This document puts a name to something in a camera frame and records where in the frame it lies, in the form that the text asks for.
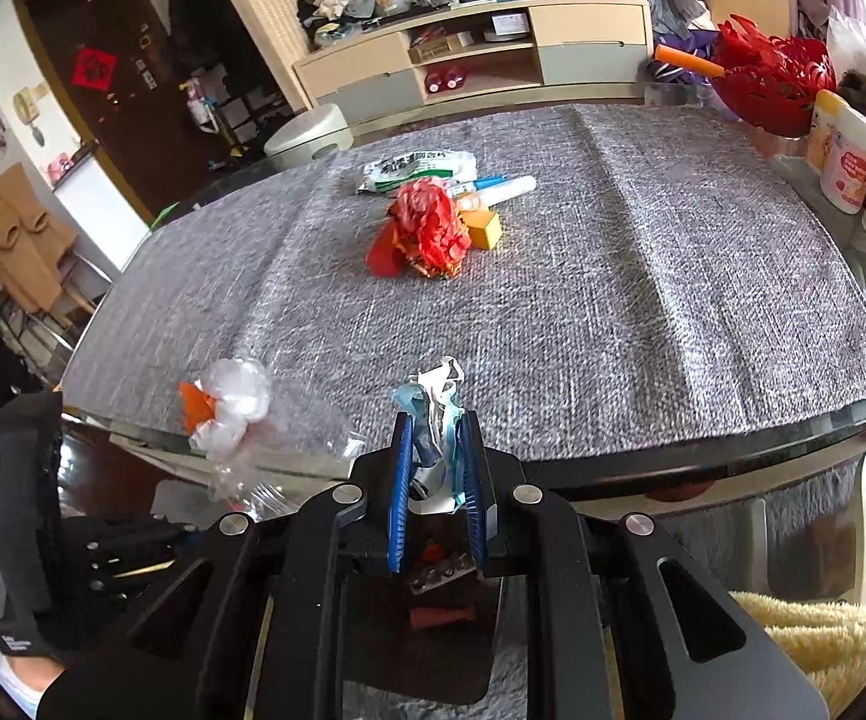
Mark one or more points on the grey woven table cloth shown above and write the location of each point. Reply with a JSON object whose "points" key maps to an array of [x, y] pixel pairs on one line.
{"points": [[661, 283]]}

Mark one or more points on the white yellow lotion bottle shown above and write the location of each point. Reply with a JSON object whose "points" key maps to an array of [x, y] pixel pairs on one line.
{"points": [[827, 108]]}

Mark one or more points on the white round stool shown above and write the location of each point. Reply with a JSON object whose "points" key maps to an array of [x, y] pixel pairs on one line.
{"points": [[309, 137]]}

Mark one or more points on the beige tv cabinet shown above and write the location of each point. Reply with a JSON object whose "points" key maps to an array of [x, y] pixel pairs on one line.
{"points": [[484, 56]]}

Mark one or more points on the white green medicine packet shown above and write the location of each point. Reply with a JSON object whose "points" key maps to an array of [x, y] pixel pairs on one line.
{"points": [[386, 175]]}

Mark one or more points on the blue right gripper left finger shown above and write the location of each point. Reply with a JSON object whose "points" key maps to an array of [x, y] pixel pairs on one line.
{"points": [[397, 512]]}

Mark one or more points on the tan coat on chair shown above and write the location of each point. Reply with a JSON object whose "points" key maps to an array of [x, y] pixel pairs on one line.
{"points": [[32, 244]]}

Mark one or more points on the red plastic bag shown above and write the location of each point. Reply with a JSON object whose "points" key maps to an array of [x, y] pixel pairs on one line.
{"points": [[423, 232]]}

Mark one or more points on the dark brown door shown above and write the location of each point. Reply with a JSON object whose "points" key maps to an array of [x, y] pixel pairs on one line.
{"points": [[111, 65]]}

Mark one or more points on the white blue paper trash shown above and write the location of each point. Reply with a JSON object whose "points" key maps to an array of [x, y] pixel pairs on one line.
{"points": [[430, 398]]}

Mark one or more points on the orange stick handle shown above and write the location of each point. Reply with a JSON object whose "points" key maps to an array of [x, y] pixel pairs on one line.
{"points": [[681, 59]]}

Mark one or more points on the yellow fluffy blanket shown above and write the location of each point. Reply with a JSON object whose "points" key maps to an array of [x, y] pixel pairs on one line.
{"points": [[827, 641]]}

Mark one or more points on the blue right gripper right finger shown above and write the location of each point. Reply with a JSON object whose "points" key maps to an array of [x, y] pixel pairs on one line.
{"points": [[470, 454]]}

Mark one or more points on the clear plastic bag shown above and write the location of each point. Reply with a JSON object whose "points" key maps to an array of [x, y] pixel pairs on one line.
{"points": [[272, 445]]}

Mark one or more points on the small blue cap bottle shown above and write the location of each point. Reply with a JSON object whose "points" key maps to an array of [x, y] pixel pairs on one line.
{"points": [[456, 189]]}

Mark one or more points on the small yellow box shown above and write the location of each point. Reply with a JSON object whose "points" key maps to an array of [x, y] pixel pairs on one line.
{"points": [[484, 228]]}

